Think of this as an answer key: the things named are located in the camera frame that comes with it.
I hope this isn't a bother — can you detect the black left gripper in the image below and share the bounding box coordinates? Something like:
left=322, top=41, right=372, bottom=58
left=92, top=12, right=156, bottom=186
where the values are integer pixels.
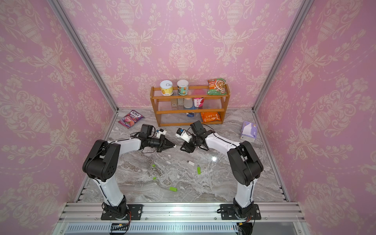
left=147, top=134, right=175, bottom=152

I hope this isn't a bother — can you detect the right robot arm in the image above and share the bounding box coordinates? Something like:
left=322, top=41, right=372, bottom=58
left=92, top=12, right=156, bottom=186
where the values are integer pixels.
left=176, top=128, right=263, bottom=220

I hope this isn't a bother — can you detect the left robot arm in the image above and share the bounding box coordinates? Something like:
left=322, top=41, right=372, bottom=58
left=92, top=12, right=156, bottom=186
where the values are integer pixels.
left=82, top=135, right=176, bottom=221

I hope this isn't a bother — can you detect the green usb drive front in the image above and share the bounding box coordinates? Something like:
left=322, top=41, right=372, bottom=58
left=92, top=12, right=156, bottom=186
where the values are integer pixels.
left=169, top=187, right=178, bottom=192

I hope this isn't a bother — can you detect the orange chips bag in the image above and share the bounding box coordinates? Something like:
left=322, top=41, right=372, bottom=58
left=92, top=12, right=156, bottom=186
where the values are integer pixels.
left=201, top=112, right=221, bottom=122

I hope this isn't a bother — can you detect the wooden shelf rack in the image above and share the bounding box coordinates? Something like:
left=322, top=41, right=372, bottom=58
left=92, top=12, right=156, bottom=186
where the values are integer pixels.
left=149, top=84, right=231, bottom=127

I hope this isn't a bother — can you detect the pink candy bag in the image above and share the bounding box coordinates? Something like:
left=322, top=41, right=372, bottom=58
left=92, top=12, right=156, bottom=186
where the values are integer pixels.
left=118, top=110, right=144, bottom=128

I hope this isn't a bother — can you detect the white bottle on shelf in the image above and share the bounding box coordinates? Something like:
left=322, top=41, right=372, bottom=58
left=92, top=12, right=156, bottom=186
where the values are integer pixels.
left=184, top=98, right=193, bottom=109

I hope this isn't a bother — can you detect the pink white cup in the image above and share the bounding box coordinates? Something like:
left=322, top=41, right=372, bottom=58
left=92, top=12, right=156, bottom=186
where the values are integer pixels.
left=193, top=98, right=204, bottom=108

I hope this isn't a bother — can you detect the yellow white can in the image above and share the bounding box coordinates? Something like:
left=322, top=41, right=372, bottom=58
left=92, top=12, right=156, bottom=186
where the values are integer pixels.
left=160, top=80, right=174, bottom=96

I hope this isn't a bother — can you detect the green white can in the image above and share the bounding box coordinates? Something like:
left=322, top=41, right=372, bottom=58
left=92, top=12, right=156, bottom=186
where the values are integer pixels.
left=177, top=79, right=189, bottom=96

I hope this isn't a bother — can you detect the purple tissue pack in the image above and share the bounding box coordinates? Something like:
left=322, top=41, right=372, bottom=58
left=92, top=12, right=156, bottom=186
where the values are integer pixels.
left=240, top=121, right=258, bottom=143

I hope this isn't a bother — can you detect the green red snack bag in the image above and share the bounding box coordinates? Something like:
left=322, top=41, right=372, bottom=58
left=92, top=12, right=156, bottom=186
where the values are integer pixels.
left=207, top=78, right=227, bottom=96

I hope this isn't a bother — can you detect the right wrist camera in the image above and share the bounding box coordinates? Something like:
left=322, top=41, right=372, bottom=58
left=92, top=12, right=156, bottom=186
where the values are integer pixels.
left=175, top=121, right=206, bottom=143

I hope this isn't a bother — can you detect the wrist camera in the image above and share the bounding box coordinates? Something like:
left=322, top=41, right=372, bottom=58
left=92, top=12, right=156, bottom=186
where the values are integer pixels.
left=175, top=121, right=206, bottom=143
left=138, top=124, right=166, bottom=139

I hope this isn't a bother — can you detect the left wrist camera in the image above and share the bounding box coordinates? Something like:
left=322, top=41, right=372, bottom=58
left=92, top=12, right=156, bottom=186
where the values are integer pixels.
left=138, top=124, right=166, bottom=139

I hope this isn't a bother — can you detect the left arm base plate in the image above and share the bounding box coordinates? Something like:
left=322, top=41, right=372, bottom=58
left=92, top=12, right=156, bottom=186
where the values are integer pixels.
left=101, top=203, right=144, bottom=221

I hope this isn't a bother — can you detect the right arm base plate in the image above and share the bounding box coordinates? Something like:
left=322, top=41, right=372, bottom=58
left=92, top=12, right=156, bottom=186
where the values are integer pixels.
left=216, top=204, right=261, bottom=221

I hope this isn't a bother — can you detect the aluminium front rail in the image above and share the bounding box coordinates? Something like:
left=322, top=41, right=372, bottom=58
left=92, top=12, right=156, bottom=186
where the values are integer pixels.
left=59, top=202, right=305, bottom=223

